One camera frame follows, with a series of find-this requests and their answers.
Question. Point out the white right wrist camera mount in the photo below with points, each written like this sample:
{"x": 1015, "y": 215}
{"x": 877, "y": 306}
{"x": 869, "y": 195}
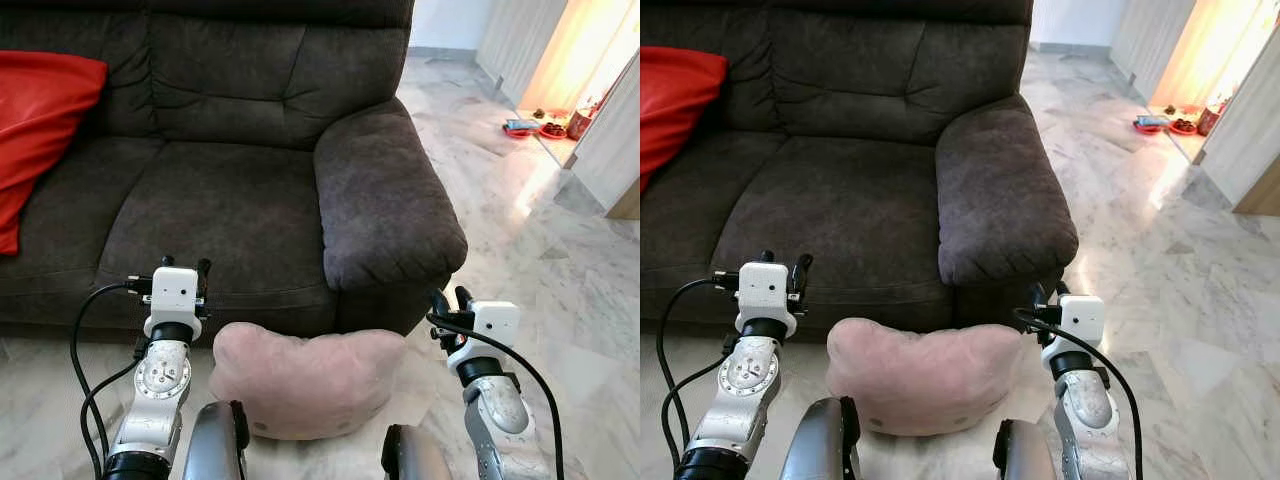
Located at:
{"x": 492, "y": 325}
{"x": 1080, "y": 318}

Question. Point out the pink plush pillow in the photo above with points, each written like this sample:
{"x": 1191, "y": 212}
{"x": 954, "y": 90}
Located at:
{"x": 300, "y": 380}
{"x": 915, "y": 375}

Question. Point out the white cabinet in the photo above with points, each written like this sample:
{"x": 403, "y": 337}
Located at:
{"x": 1245, "y": 130}
{"x": 612, "y": 140}

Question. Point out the silver right robot leg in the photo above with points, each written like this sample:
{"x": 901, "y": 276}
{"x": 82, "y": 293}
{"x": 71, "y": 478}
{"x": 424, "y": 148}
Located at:
{"x": 1025, "y": 450}
{"x": 415, "y": 455}

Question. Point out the red pillow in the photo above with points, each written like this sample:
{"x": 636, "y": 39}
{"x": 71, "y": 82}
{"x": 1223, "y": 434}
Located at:
{"x": 675, "y": 100}
{"x": 40, "y": 120}

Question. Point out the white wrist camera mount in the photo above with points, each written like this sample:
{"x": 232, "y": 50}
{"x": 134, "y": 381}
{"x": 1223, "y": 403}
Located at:
{"x": 492, "y": 325}
{"x": 1080, "y": 318}
{"x": 173, "y": 290}
{"x": 765, "y": 288}

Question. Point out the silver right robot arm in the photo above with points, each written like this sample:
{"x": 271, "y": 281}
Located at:
{"x": 500, "y": 405}
{"x": 1088, "y": 400}

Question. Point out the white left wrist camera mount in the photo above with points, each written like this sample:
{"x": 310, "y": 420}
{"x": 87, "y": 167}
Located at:
{"x": 765, "y": 288}
{"x": 173, "y": 290}

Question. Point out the red pet bowl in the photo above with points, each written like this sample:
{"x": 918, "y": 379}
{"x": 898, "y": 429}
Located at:
{"x": 551, "y": 130}
{"x": 1183, "y": 127}

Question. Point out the dark brown fabric sofa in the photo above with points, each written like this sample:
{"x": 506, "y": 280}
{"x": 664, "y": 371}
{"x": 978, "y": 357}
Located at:
{"x": 860, "y": 200}
{"x": 230, "y": 200}

